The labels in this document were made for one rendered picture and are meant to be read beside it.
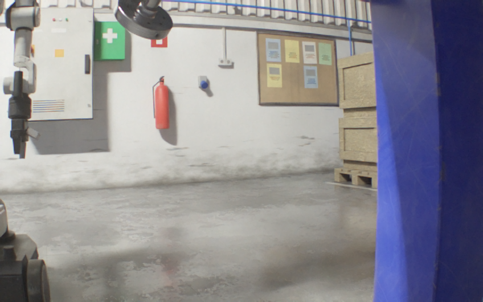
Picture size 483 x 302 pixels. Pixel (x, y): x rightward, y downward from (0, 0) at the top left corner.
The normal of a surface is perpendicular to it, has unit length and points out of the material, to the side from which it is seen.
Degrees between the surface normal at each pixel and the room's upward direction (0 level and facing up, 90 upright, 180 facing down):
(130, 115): 90
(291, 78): 90
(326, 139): 90
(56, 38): 90
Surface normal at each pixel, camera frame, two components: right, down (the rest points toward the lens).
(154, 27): 0.52, -0.65
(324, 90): 0.40, 0.02
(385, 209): -0.90, 0.04
